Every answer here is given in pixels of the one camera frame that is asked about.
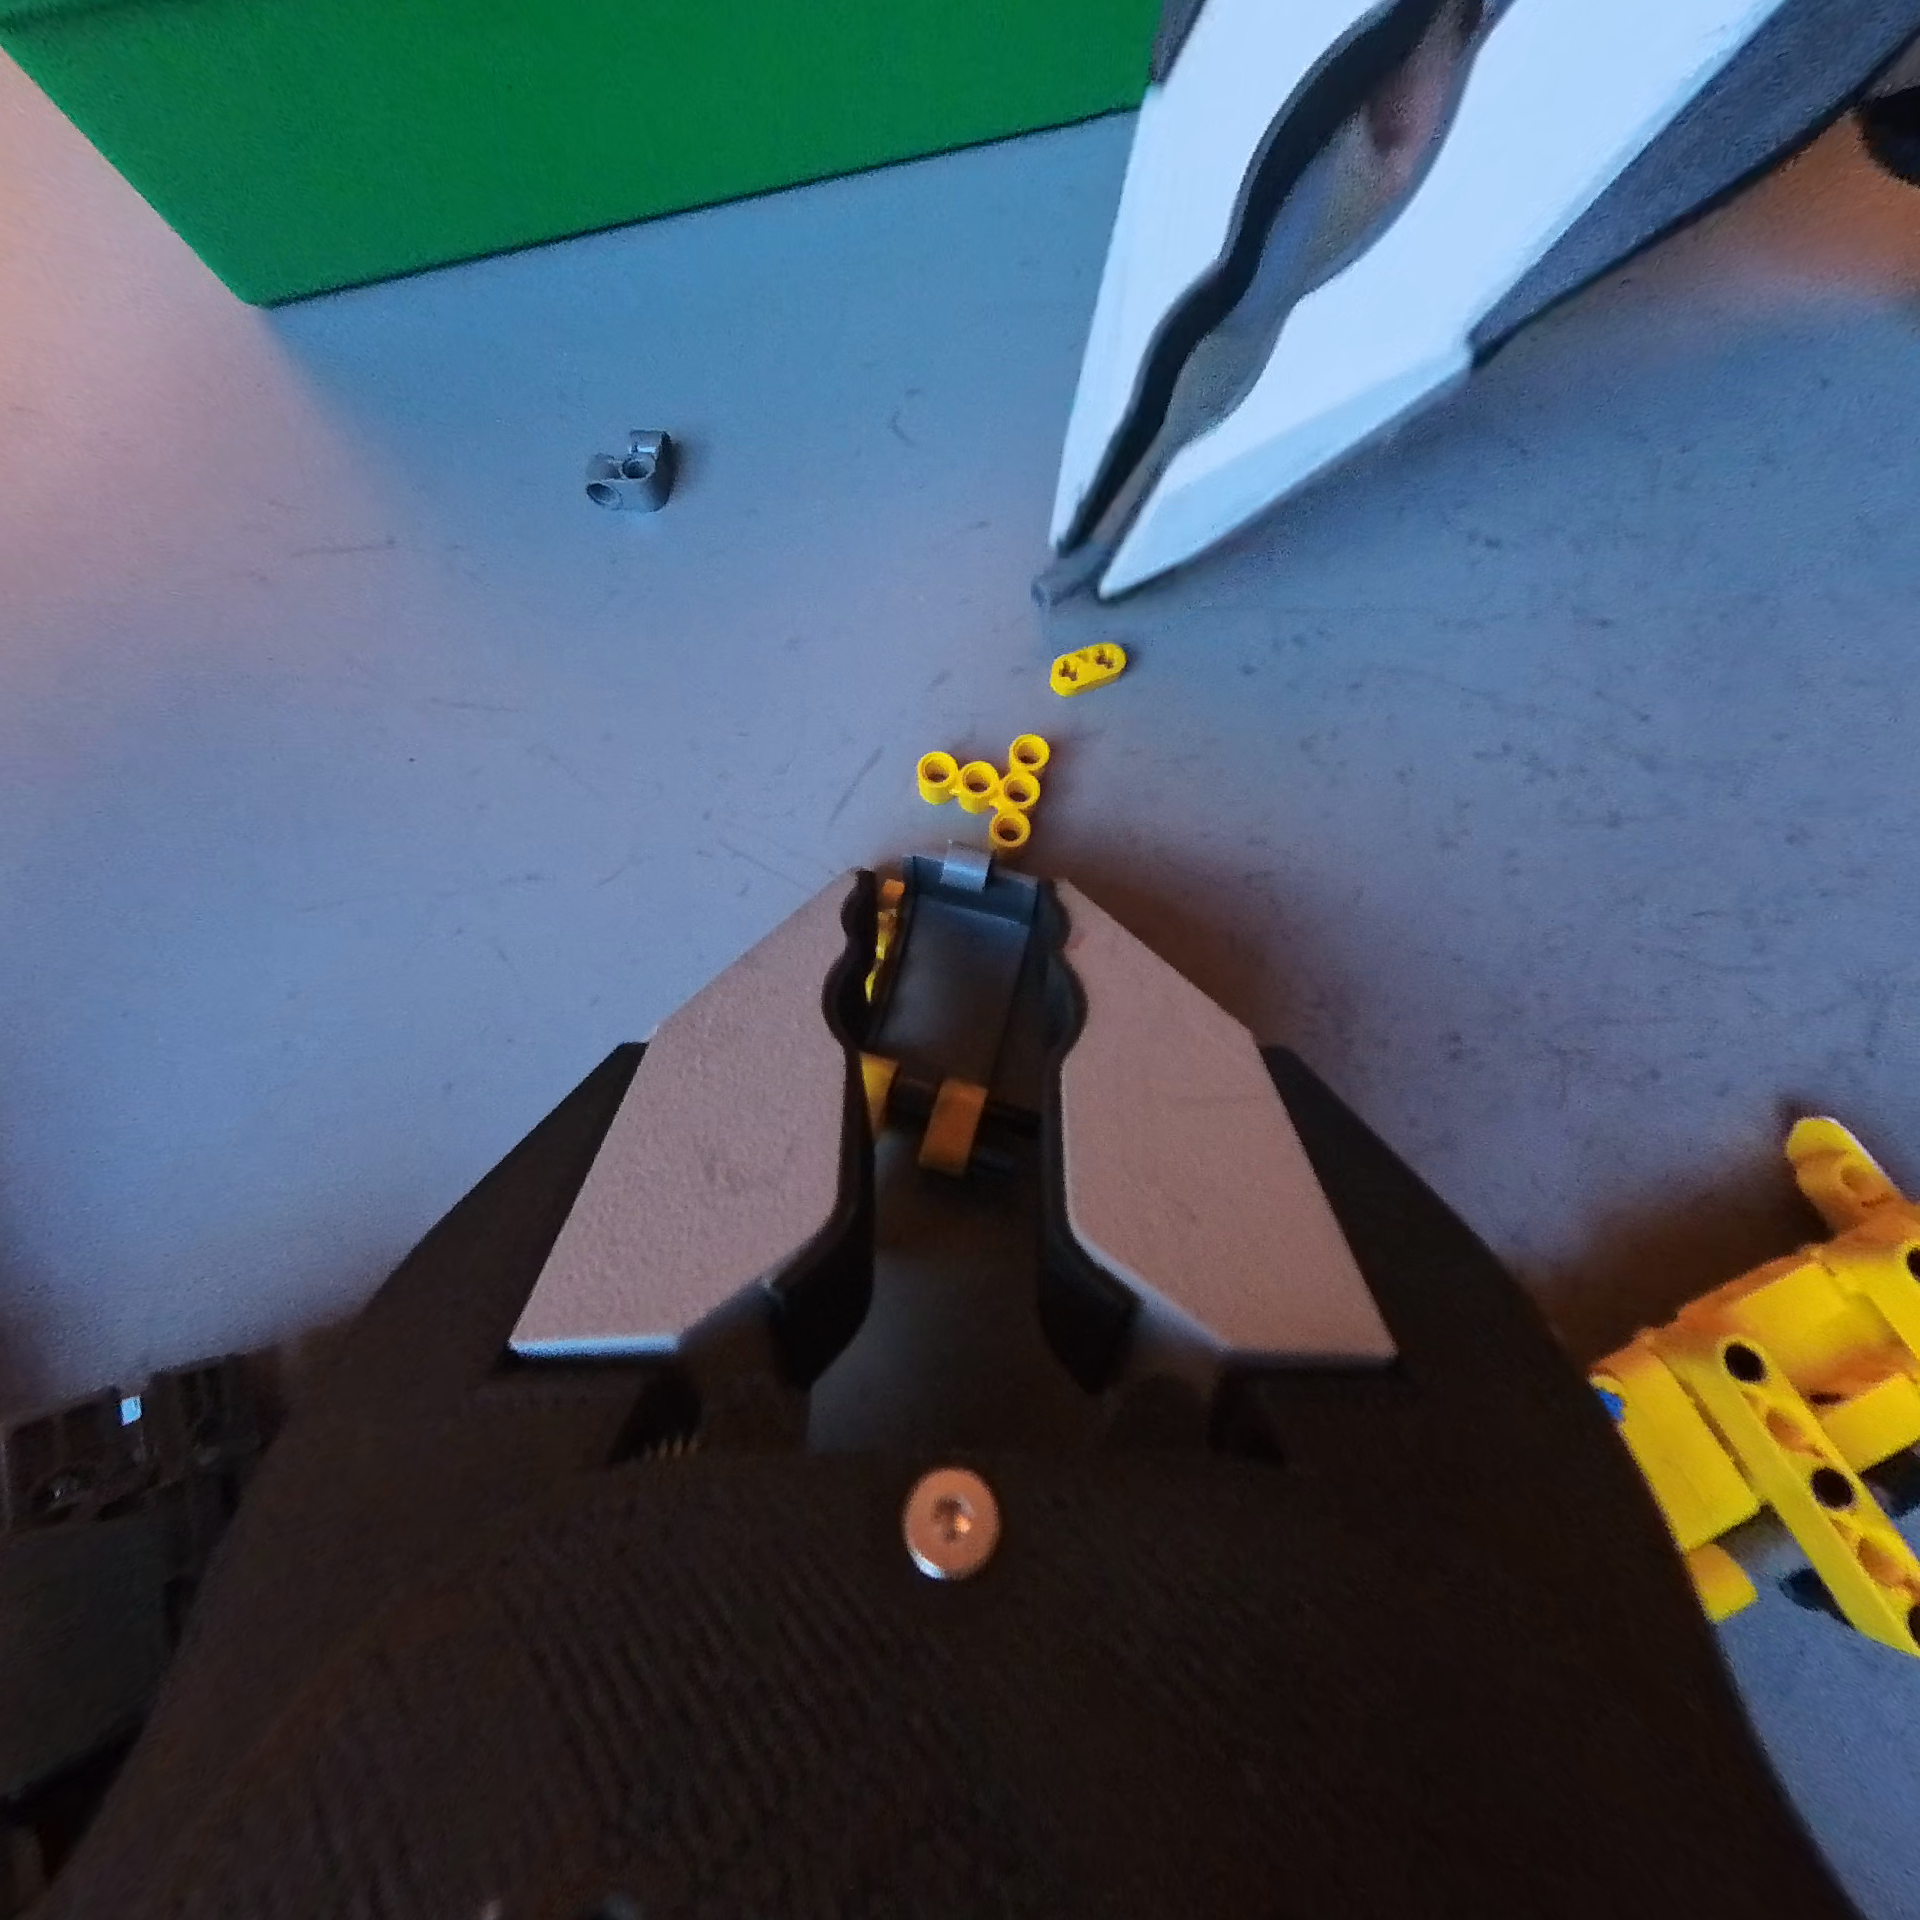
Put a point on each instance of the black yellow toy block vehicle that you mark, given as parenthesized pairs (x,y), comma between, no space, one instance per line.
(107,1500)

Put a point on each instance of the yellow two-hole block beam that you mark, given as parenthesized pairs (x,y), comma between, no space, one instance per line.
(1088,667)

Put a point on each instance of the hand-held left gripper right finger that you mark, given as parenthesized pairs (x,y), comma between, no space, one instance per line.
(1202,1201)

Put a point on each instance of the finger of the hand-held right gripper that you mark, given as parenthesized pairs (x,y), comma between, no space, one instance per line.
(1440,270)
(1184,195)

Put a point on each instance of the yellow angled block beam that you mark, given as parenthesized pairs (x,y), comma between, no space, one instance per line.
(991,786)

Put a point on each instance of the green storage bin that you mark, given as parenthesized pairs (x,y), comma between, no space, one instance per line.
(525,120)

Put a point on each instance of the dark cylinder block connector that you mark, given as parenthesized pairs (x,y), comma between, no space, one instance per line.
(1059,585)

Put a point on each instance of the small black yellow block assembly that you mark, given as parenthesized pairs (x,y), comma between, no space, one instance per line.
(955,973)

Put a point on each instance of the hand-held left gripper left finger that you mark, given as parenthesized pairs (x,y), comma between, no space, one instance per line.
(704,1185)

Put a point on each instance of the yellow block frame assembly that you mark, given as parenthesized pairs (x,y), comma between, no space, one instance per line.
(1786,1381)

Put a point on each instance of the grey black block joint connector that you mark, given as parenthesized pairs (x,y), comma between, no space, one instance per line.
(629,475)

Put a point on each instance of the grey desk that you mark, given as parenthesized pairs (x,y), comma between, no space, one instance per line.
(525,750)

